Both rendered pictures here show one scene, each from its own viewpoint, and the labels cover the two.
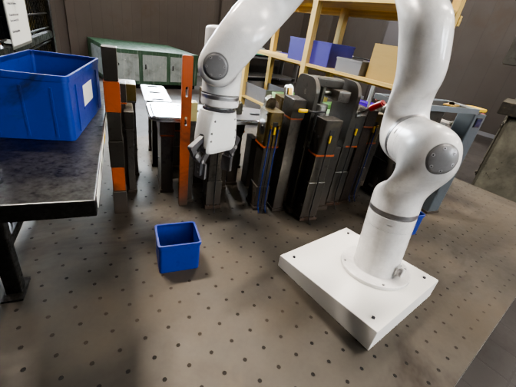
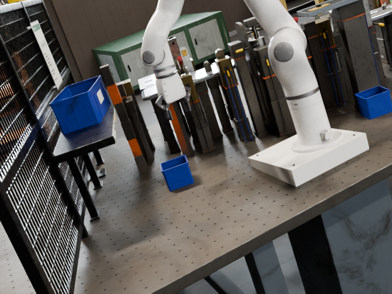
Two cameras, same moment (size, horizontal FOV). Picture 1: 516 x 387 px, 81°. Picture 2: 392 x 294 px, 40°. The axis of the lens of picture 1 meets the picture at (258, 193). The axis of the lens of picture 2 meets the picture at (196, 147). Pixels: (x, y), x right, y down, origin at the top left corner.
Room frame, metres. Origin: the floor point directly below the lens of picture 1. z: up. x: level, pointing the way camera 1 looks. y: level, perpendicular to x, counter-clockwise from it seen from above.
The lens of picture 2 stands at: (-1.15, -0.73, 1.49)
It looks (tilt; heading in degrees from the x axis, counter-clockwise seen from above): 18 degrees down; 24
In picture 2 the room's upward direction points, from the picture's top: 19 degrees counter-clockwise
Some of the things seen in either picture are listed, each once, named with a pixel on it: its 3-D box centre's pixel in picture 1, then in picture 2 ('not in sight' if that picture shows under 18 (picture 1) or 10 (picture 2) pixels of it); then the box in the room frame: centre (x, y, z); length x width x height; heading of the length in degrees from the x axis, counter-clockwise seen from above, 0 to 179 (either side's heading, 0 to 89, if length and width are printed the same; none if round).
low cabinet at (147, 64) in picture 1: (143, 64); (160, 52); (6.49, 2.78, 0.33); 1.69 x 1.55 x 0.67; 132
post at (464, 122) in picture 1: (447, 164); not in sight; (1.23, -0.76, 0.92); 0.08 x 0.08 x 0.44; 26
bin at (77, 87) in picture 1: (49, 90); (82, 103); (0.69, 0.52, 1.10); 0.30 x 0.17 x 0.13; 19
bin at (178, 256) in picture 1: (176, 246); (177, 172); (0.64, 0.19, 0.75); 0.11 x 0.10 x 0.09; 116
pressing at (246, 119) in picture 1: (315, 117); (282, 45); (1.33, -0.19, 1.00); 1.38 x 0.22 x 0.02; 116
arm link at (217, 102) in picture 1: (220, 100); (165, 70); (0.69, 0.12, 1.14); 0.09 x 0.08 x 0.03; 148
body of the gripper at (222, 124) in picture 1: (217, 127); (170, 86); (0.68, 0.12, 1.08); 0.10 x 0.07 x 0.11; 148
